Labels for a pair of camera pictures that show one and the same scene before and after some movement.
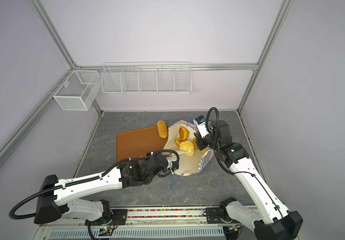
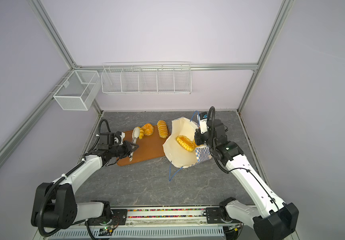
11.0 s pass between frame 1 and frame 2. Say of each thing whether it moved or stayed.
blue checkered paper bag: moved
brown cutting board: stayed
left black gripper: moved
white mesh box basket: stayed
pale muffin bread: moved
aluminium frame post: stayed
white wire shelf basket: stayed
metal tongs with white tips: moved
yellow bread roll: moved
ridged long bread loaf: stayed
